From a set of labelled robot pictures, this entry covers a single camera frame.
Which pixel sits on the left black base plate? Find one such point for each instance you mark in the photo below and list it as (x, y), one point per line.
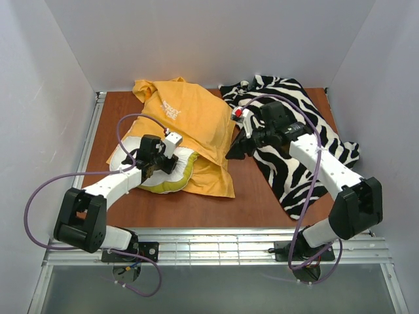
(148, 249)

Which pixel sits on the yellow pillowcase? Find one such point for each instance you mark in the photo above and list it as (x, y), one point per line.
(203, 121)

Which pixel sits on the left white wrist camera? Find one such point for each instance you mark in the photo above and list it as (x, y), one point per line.
(171, 141)

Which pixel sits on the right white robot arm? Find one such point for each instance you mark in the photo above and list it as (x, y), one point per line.
(357, 200)

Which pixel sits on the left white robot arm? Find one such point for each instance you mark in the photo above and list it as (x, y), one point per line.
(82, 220)

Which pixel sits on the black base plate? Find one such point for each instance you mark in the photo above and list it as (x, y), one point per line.
(281, 252)
(148, 249)

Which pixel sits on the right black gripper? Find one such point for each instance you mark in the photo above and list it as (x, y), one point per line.
(248, 144)

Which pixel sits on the white pillow yellow edge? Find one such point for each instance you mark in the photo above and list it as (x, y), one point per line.
(160, 182)

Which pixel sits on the zebra striped blanket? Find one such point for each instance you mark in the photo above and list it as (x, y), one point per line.
(291, 182)

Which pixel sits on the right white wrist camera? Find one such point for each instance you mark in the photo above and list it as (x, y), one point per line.
(243, 117)

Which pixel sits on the aluminium rail frame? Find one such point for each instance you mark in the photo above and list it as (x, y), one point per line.
(214, 259)

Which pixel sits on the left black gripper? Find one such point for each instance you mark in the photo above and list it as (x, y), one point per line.
(168, 162)

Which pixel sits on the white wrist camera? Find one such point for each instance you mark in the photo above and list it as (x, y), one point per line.
(243, 117)
(171, 141)

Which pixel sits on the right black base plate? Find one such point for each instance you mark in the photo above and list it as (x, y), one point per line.
(281, 252)

